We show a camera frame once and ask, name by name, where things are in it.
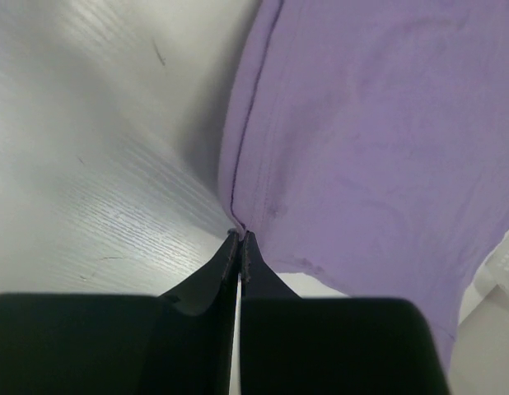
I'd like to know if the purple t shirt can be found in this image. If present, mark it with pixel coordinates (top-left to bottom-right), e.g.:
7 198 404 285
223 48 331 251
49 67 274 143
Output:
218 1 509 365

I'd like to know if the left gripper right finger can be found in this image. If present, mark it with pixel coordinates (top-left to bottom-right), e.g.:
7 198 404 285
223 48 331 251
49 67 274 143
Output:
240 232 449 394

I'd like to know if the white plastic basket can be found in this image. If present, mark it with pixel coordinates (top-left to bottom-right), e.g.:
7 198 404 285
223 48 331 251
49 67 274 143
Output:
473 231 509 299

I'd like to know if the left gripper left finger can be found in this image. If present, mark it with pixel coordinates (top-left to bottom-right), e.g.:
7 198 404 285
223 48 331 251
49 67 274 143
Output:
0 232 239 394

